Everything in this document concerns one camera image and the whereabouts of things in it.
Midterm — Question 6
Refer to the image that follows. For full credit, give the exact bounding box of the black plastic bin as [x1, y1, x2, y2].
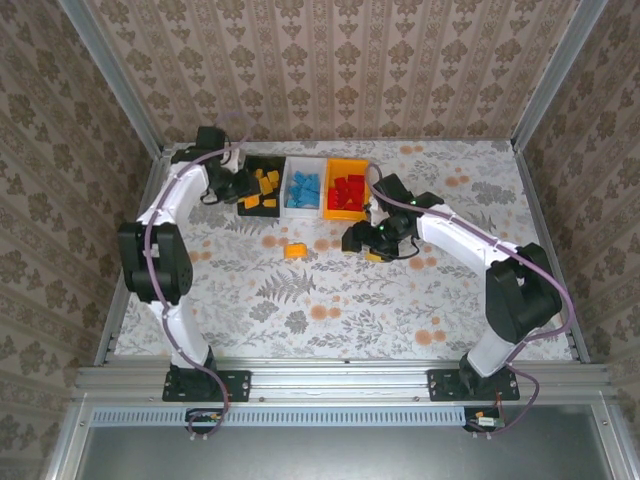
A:
[236, 155, 287, 219]

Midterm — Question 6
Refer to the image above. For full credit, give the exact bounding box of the yellow plastic bin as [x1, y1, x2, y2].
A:
[322, 158, 372, 222]

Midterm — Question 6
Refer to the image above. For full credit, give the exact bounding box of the floral patterned tablecloth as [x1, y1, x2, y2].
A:
[113, 139, 574, 361]

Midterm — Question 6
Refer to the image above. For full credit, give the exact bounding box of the white plastic bin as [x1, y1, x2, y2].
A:
[279, 156, 329, 221]

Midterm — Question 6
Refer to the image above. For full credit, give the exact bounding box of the small controller board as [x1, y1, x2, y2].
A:
[464, 407, 504, 432]
[187, 409, 224, 434]

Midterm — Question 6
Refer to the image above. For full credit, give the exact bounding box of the grey metal panel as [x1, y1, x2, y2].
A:
[74, 404, 619, 480]

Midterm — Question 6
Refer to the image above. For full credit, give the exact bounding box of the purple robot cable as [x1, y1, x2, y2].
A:
[364, 162, 576, 436]
[143, 112, 254, 444]

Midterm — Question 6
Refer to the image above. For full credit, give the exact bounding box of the aluminium side frame rail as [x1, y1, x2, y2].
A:
[513, 143, 592, 365]
[94, 147, 169, 369]

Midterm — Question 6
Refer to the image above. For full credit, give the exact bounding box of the aluminium frame post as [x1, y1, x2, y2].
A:
[510, 0, 609, 151]
[58, 0, 174, 154]

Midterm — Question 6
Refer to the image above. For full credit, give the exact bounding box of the wide aluminium frame rail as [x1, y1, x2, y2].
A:
[74, 363, 612, 401]

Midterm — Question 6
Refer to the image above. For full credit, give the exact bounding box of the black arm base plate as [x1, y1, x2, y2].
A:
[162, 369, 252, 402]
[427, 369, 520, 402]

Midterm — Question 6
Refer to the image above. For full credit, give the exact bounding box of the white slotted cable duct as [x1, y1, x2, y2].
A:
[92, 407, 467, 427]

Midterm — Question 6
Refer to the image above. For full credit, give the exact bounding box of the aluminium lower frame rail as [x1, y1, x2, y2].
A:
[592, 399, 639, 480]
[39, 399, 96, 480]

